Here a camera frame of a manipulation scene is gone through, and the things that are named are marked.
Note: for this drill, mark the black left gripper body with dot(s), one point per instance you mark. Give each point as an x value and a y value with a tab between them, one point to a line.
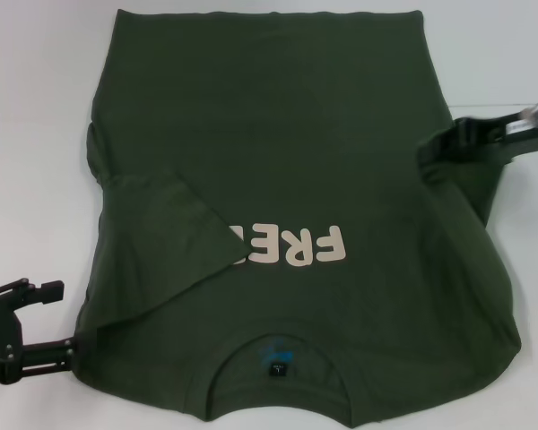
0	327

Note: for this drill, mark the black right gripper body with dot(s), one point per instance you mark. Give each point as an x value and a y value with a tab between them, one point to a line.
533	139

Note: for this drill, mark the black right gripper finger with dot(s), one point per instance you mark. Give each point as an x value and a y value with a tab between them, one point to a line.
475	132

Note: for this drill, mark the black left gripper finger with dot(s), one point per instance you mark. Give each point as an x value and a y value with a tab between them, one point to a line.
49	291
45	356

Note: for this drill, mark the dark green FREE! t-shirt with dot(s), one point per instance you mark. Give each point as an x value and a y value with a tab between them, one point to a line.
269	134

